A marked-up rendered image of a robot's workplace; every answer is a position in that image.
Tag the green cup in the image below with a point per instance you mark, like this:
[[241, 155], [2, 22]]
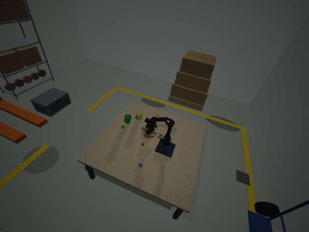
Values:
[[127, 118]]

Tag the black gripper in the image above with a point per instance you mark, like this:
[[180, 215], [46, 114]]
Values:
[[151, 129]]

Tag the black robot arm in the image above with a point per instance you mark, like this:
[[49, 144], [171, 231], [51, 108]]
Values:
[[153, 121]]

